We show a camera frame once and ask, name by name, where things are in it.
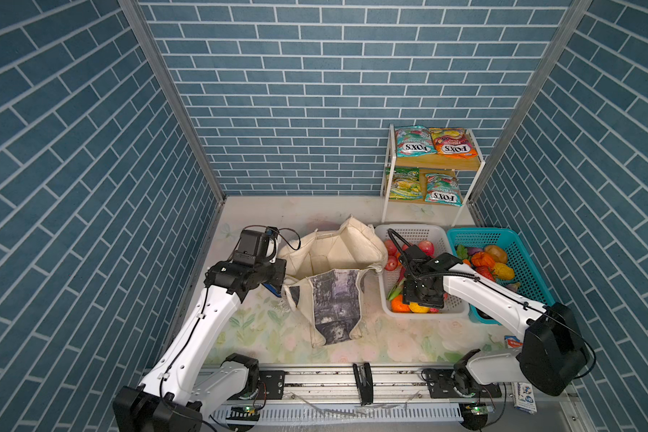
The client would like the yellow pear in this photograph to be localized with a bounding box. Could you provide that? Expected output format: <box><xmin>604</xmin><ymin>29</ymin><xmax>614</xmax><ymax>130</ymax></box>
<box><xmin>409</xmin><ymin>302</ymin><xmax>431</xmax><ymax>314</ymax></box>

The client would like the cream canvas tote bag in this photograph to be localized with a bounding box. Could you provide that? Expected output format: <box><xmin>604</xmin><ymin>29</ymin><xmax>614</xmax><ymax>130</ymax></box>
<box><xmin>277</xmin><ymin>217</ymin><xmax>388</xmax><ymax>347</ymax></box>

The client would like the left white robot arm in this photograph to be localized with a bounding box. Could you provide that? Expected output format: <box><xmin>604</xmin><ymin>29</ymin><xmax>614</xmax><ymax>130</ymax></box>
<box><xmin>113</xmin><ymin>225</ymin><xmax>286</xmax><ymax>431</ymax></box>

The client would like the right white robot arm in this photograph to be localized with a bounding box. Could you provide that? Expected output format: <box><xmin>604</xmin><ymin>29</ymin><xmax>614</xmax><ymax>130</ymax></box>
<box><xmin>400</xmin><ymin>247</ymin><xmax>597</xmax><ymax>396</ymax></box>

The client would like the green Fox's candy bag lower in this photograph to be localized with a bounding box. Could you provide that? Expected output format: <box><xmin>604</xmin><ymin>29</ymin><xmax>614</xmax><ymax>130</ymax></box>
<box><xmin>424</xmin><ymin>173</ymin><xmax>462</xmax><ymax>206</ymax></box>

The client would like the green fox's candy bag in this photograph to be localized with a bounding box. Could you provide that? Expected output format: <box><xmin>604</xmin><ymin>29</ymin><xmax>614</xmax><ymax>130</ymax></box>
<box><xmin>394</xmin><ymin>125</ymin><xmax>437</xmax><ymax>158</ymax></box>
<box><xmin>424</xmin><ymin>173</ymin><xmax>462</xmax><ymax>206</ymax></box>

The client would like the green yellow candy bag lower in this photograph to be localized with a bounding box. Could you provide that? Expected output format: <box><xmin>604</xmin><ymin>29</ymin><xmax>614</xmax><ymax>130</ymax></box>
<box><xmin>390</xmin><ymin>167</ymin><xmax>423</xmax><ymax>201</ymax></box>

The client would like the green Fox's candy bag top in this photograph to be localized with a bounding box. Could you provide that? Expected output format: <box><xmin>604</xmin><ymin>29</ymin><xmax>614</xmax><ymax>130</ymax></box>
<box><xmin>394</xmin><ymin>125</ymin><xmax>437</xmax><ymax>158</ymax></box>

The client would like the orange Fox's candy bag top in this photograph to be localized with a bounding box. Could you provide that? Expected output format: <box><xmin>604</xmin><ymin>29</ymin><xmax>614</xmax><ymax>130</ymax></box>
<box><xmin>429</xmin><ymin>128</ymin><xmax>478</xmax><ymax>159</ymax></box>

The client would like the blue black stapler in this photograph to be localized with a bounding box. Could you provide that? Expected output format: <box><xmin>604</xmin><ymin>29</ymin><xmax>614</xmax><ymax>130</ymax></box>
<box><xmin>263</xmin><ymin>284</ymin><xmax>282</xmax><ymax>298</ymax></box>

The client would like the orange tangerine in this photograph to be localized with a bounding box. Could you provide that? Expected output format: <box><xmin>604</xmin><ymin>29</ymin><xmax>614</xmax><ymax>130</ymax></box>
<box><xmin>391</xmin><ymin>294</ymin><xmax>411</xmax><ymax>313</ymax></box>

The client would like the red apple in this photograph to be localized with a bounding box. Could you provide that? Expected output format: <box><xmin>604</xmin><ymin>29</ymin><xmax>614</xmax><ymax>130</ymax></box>
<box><xmin>384</xmin><ymin>256</ymin><xmax>399</xmax><ymax>272</ymax></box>
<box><xmin>418</xmin><ymin>240</ymin><xmax>435</xmax><ymax>257</ymax></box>
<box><xmin>384</xmin><ymin>239</ymin><xmax>399</xmax><ymax>257</ymax></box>

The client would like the white plastic basket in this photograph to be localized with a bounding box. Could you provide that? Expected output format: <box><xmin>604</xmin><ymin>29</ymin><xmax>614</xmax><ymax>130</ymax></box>
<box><xmin>374</xmin><ymin>224</ymin><xmax>469</xmax><ymax>320</ymax></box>

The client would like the red bell pepper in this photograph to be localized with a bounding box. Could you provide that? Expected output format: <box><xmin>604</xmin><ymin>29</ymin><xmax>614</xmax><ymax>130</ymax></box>
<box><xmin>474</xmin><ymin>266</ymin><xmax>495</xmax><ymax>282</ymax></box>

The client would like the brown potato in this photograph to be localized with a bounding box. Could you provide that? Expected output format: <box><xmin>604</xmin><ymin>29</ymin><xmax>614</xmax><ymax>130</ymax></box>
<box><xmin>483</xmin><ymin>245</ymin><xmax>509</xmax><ymax>264</ymax></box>

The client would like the yellow corn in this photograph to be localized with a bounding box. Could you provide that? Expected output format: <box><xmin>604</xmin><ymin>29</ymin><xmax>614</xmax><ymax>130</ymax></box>
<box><xmin>491</xmin><ymin>263</ymin><xmax>516</xmax><ymax>281</ymax></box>

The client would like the white wooden two-tier shelf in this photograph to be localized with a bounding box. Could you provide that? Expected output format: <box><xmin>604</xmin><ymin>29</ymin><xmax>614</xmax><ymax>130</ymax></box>
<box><xmin>380</xmin><ymin>124</ymin><xmax>485</xmax><ymax>228</ymax></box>

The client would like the teal plastic basket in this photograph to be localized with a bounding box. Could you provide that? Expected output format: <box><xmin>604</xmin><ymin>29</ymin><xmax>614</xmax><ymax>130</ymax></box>
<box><xmin>447</xmin><ymin>227</ymin><xmax>554</xmax><ymax>305</ymax></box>

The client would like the white blue box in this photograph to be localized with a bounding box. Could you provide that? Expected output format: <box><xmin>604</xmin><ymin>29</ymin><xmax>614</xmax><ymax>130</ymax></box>
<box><xmin>512</xmin><ymin>383</ymin><xmax>537</xmax><ymax>415</ymax></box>

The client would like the black rail clamp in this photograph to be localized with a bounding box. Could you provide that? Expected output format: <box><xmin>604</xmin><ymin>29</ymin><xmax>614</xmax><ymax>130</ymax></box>
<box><xmin>353</xmin><ymin>363</ymin><xmax>374</xmax><ymax>407</ymax></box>

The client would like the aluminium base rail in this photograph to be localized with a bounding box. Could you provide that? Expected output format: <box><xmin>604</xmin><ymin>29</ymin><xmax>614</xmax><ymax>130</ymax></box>
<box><xmin>196</xmin><ymin>364</ymin><xmax>576</xmax><ymax>431</ymax></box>

